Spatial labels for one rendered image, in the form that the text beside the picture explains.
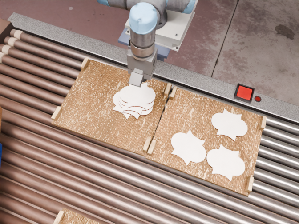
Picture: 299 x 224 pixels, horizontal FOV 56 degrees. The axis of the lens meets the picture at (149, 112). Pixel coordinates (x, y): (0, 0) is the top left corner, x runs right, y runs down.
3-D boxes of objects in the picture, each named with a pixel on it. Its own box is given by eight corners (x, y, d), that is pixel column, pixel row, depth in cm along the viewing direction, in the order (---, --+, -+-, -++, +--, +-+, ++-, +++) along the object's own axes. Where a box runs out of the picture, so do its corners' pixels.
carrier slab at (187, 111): (173, 88, 125) (174, 86, 123) (264, 118, 119) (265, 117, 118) (145, 158, 110) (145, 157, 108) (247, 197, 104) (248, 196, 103)
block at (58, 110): (58, 108, 116) (57, 105, 114) (63, 110, 116) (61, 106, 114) (52, 120, 114) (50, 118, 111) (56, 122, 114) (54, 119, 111)
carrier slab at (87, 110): (87, 60, 130) (87, 58, 128) (171, 86, 125) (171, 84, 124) (51, 124, 115) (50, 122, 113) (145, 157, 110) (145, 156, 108)
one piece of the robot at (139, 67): (118, 59, 83) (121, 88, 98) (146, 68, 82) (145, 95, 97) (132, 30, 88) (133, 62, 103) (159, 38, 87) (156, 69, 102)
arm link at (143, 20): (162, 3, 76) (152, 25, 72) (159, 31, 86) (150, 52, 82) (135, -5, 77) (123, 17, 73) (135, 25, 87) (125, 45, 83)
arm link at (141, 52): (150, 52, 82) (124, 44, 83) (149, 61, 86) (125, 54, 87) (158, 34, 85) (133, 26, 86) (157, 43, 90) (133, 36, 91)
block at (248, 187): (248, 176, 106) (250, 174, 104) (252, 178, 106) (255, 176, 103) (244, 191, 103) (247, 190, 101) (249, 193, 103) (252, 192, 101)
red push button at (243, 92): (238, 86, 127) (239, 85, 125) (251, 90, 126) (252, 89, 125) (235, 97, 124) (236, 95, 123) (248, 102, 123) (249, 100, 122)
